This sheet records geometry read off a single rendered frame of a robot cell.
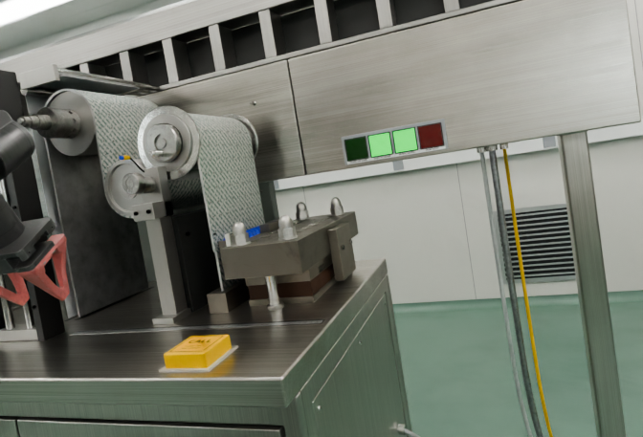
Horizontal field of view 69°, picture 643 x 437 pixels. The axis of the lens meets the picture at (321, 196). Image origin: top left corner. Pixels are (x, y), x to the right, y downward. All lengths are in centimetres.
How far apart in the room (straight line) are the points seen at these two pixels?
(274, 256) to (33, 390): 42
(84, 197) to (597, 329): 130
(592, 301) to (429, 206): 226
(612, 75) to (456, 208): 244
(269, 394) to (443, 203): 295
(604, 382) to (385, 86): 92
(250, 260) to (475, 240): 276
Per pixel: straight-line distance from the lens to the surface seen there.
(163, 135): 98
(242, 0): 134
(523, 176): 347
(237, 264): 90
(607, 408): 148
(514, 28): 116
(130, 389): 76
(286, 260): 85
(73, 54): 166
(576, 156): 131
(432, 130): 113
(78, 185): 126
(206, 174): 97
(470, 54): 115
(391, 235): 358
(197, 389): 69
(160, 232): 97
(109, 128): 115
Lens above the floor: 115
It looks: 3 degrees down
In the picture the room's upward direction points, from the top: 9 degrees counter-clockwise
